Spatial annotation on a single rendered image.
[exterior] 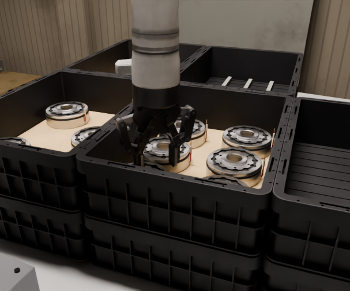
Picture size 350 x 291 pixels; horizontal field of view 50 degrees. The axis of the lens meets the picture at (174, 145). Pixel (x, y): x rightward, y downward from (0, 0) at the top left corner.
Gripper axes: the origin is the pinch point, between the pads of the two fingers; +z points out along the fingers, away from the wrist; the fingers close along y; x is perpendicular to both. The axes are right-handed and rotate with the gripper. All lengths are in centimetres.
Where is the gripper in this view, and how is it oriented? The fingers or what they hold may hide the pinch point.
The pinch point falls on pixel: (157, 160)
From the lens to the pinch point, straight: 65.7
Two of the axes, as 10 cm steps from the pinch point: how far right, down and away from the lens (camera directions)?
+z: -0.1, 8.9, 4.5
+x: -4.2, -4.1, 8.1
